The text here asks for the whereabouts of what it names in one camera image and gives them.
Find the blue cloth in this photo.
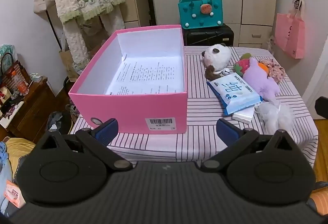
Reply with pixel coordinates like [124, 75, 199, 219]
[0, 141, 13, 214]

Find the pink cardboard box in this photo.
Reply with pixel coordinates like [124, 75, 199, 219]
[68, 25, 188, 135]

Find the wooden nightstand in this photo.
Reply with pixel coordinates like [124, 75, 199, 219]
[0, 77, 57, 137]

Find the yellow cloth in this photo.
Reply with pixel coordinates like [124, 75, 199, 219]
[5, 137, 36, 163]

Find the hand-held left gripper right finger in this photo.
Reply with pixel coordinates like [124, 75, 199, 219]
[200, 118, 294, 173]

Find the white panda plush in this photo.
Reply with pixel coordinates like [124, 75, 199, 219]
[201, 43, 233, 81]

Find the printed paper sheet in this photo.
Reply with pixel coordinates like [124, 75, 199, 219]
[105, 60, 185, 95]

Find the striped tablecloth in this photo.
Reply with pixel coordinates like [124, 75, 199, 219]
[70, 46, 319, 168]

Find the woven basket bag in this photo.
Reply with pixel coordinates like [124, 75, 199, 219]
[0, 52, 32, 91]

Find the orange drink bottle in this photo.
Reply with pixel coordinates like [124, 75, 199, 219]
[11, 70, 28, 95]

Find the teal felt handbag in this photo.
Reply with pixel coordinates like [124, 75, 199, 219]
[179, 0, 224, 28]

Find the brown paper bag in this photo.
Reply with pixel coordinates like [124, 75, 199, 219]
[58, 48, 80, 82]

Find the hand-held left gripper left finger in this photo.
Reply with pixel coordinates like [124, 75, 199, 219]
[38, 118, 134, 171]

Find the strawberry plush toy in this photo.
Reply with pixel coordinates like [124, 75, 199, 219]
[233, 53, 253, 77]

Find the white tissue pack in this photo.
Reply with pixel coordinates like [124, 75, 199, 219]
[232, 107, 257, 124]

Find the orange cloth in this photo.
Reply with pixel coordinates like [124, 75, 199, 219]
[309, 189, 328, 215]

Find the blue wet wipes pack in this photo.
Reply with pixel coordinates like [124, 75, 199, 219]
[206, 73, 263, 116]

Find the purple plush toy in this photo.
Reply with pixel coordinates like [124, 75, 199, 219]
[242, 57, 281, 103]

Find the pink packet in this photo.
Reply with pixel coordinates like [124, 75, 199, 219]
[5, 179, 26, 209]

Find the pink tote bag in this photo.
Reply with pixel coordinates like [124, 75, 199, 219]
[274, 13, 305, 59]

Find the floral fabric scrunchie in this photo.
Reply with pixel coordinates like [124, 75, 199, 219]
[259, 59, 287, 83]

